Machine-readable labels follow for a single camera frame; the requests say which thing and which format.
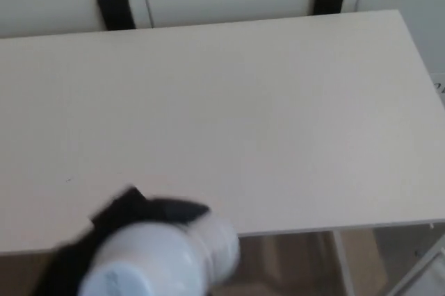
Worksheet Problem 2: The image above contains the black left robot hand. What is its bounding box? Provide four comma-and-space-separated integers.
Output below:
31, 186, 211, 296

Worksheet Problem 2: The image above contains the white plastic bottle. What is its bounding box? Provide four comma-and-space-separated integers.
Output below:
76, 218, 241, 296

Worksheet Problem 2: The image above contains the white table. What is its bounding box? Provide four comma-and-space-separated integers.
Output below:
0, 9, 445, 296

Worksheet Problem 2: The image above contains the white metal frame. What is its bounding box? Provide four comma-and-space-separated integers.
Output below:
388, 240, 445, 296

